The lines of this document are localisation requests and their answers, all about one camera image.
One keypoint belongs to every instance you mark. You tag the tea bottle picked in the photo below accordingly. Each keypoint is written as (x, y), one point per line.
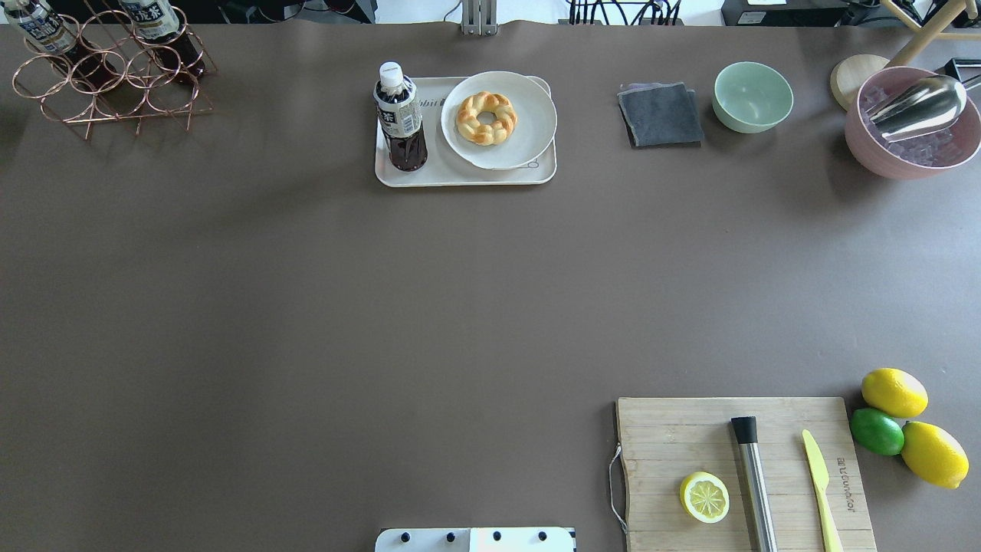
(400, 116)

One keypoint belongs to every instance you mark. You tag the beige serving tray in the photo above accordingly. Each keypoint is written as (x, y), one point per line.
(444, 166)

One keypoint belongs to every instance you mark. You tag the tea bottle front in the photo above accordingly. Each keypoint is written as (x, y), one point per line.
(156, 23)

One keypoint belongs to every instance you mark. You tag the tea bottle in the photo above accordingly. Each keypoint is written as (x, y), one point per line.
(70, 52)
(156, 23)

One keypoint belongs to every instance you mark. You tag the tea bottle rear left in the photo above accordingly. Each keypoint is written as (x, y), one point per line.
(70, 52)

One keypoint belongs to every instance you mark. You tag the braided donut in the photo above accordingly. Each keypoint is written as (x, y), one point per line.
(486, 119)

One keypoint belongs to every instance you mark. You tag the white plate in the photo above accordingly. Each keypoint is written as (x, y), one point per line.
(535, 128)

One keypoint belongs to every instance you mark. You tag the dark grey cloth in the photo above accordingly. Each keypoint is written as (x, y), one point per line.
(658, 114)

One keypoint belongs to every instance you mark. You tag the bamboo cutting board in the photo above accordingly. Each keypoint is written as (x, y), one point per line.
(664, 440)

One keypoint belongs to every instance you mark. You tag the steel muddler tool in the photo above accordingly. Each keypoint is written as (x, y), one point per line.
(745, 431)

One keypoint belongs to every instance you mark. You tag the half lemon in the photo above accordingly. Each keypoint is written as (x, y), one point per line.
(705, 497)

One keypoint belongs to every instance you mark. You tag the green bowl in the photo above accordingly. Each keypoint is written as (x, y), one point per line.
(751, 97)

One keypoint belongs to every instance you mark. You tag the yellow plastic knife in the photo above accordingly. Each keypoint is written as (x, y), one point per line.
(820, 480)

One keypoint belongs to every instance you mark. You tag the pink bowl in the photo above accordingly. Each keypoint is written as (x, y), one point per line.
(889, 153)

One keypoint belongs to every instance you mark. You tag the wooden mug tree stand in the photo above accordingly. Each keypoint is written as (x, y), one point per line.
(852, 72)

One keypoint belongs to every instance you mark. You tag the green lime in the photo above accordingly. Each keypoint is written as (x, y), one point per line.
(877, 431)

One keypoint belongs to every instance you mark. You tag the yellow lemon upper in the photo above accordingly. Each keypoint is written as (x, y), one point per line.
(894, 391)

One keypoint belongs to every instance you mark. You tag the yellow lemon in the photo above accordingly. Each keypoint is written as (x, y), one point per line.
(894, 391)
(934, 455)

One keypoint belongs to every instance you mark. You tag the clear ice cubes pile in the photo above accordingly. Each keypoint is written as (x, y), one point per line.
(926, 144)

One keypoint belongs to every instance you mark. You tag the yellow lemon lower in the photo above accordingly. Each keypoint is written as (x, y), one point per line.
(934, 455)

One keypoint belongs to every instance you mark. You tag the metal ice scoop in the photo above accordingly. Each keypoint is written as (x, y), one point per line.
(930, 104)

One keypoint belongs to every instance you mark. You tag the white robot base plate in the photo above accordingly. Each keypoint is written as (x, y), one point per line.
(527, 538)

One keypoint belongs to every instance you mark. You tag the copper wire bottle rack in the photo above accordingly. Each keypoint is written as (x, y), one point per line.
(118, 62)

